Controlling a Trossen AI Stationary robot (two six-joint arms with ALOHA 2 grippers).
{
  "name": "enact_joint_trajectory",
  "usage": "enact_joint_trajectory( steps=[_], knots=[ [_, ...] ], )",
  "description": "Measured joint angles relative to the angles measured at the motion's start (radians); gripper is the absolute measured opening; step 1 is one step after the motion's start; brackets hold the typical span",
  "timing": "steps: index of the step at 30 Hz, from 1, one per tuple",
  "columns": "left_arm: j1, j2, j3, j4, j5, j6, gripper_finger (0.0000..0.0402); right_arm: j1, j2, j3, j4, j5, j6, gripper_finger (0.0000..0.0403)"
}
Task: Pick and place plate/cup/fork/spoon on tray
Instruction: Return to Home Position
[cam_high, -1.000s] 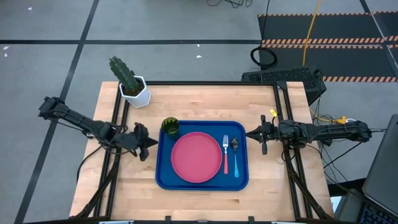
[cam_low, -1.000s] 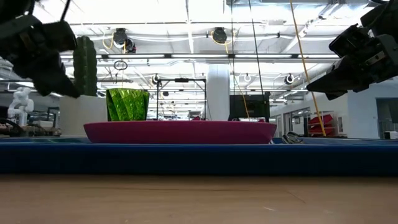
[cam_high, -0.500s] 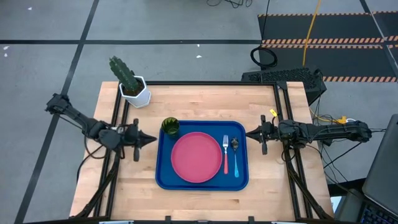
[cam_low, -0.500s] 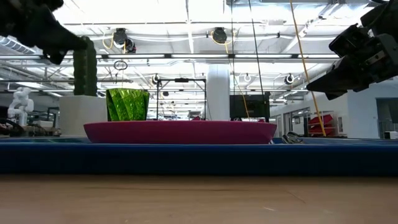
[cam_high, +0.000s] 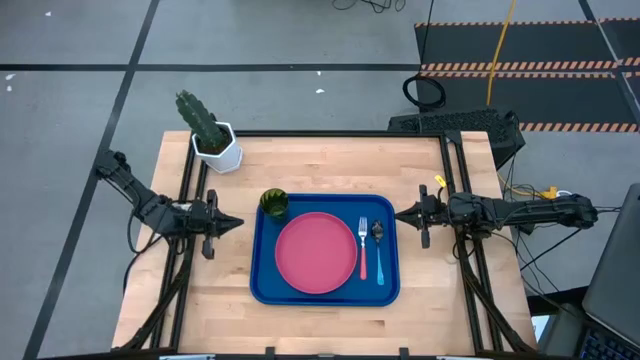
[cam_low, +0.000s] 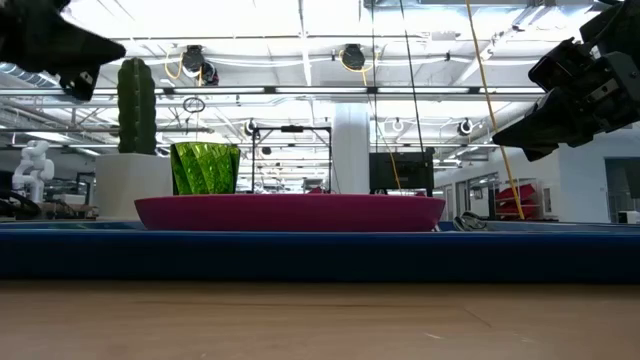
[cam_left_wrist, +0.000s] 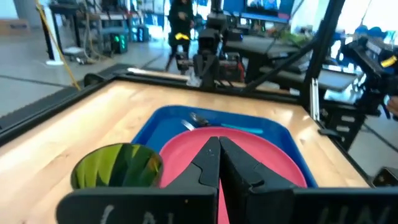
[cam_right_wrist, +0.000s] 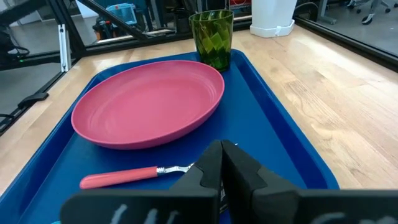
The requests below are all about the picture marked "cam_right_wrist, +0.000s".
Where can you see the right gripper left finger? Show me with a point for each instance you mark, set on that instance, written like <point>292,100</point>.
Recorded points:
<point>206,174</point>

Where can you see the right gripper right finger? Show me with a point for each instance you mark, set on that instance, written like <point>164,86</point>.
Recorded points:
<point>255,193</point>

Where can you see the blue plastic tray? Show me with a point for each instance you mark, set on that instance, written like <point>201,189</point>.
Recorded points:
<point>248,124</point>

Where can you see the pink plastic plate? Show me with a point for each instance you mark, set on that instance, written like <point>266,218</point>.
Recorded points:
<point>146,102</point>

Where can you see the green faceted plastic cup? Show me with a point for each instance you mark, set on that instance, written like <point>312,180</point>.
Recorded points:
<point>213,40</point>

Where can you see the white planter pot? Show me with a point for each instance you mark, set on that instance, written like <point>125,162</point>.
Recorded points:
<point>273,18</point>

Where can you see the light blue device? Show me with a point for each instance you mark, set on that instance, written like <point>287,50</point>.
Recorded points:
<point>122,14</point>

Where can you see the office chair wheel base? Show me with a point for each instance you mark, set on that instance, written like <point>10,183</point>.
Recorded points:
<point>368,19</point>

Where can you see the silver metal frame bracket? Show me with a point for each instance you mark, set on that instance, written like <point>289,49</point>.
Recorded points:
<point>64,46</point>

